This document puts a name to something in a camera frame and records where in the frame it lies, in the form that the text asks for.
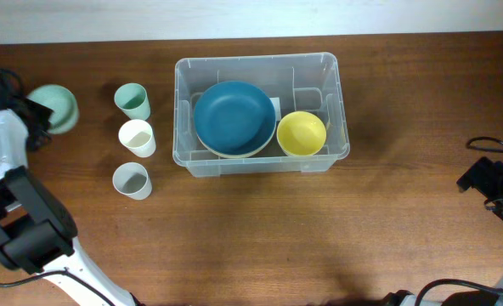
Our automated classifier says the mint green small bowl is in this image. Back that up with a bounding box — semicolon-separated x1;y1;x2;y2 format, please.
26;84;79;134

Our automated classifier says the mint green cup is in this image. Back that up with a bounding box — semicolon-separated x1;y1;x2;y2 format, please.
114;83;151;120

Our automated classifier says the dark blue bowl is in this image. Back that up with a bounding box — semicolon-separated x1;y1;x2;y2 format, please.
194;81;277;154

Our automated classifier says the yellow small bowl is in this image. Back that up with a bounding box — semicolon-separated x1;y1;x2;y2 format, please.
276;110;327;156

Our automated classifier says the beige bowl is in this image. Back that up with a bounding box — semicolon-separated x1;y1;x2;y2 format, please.
198;132;275;159

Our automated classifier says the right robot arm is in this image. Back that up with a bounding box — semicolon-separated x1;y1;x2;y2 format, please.
381;157;503;306

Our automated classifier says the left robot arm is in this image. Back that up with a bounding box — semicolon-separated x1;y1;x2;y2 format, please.
0;68;139;305

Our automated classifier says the cream white cup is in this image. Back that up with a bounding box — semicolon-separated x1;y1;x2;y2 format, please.
118;119;156;158

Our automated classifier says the grey cup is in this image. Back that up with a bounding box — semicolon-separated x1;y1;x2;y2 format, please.
112;162;153;201

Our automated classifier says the clear plastic storage bin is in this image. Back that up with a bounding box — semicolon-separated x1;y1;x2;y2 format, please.
172;52;350;178

